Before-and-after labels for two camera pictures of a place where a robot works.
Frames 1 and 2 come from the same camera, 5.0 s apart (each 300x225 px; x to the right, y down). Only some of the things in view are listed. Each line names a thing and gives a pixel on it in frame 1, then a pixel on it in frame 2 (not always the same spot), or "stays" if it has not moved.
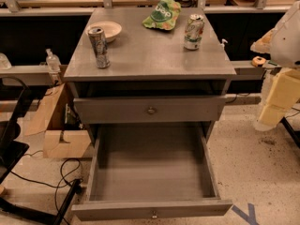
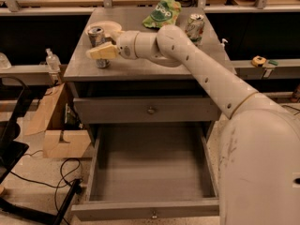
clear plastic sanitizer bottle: x=52 y=61 stays
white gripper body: x=287 y=46 to x=127 y=45
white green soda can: x=193 y=31 stays
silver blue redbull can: x=99 y=47 stays
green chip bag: x=164 y=16 stays
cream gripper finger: x=271 y=115 to x=106 y=52
